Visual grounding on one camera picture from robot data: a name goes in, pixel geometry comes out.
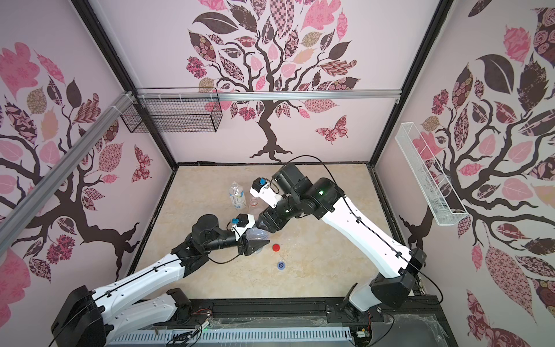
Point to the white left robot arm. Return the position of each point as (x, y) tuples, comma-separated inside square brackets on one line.
[(96, 317)]

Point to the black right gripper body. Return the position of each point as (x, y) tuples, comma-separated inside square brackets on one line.
[(264, 221)]

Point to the aluminium rail left wall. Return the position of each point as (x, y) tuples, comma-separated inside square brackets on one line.
[(24, 212)]

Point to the aluminium rail back wall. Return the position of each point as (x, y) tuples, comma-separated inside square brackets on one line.
[(280, 95)]

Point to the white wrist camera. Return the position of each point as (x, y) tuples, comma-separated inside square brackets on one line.
[(241, 224), (261, 188)]

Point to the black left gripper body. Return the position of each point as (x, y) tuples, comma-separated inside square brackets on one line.
[(241, 246)]

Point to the white slotted cable duct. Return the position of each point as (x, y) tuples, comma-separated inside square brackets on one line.
[(238, 336)]

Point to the aluminium rail wall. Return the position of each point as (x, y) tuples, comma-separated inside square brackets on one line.
[(24, 212), (280, 95)]

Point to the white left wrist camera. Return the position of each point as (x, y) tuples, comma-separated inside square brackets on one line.
[(241, 224)]

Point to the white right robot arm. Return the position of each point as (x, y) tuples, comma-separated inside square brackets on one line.
[(290, 194)]

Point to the black wire basket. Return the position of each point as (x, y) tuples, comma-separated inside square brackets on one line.
[(197, 111)]

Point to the white wire shelf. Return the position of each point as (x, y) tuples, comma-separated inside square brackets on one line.
[(420, 151)]

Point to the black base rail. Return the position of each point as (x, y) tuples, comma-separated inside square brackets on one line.
[(419, 322)]

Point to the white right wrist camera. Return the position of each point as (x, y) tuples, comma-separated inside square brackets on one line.
[(261, 188)]

